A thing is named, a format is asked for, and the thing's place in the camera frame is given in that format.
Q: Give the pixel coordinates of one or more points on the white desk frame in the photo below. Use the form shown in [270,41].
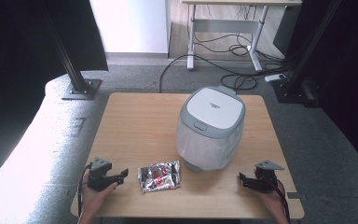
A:
[223,26]

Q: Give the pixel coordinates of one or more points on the dark curtain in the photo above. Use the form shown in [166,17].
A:
[12,46]
[348,77]

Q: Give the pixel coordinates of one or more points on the white power strip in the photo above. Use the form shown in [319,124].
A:
[275,77]

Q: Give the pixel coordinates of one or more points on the person's right hand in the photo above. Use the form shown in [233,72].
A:
[275,202]

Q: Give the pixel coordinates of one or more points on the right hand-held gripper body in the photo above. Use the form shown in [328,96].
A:
[265,179]

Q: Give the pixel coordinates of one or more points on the silver foil snack packet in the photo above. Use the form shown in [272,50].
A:
[159,176]

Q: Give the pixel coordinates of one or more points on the black metal stand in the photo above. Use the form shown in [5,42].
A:
[301,68]
[74,74]

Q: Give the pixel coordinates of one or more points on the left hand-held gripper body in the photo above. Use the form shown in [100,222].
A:
[98,179]

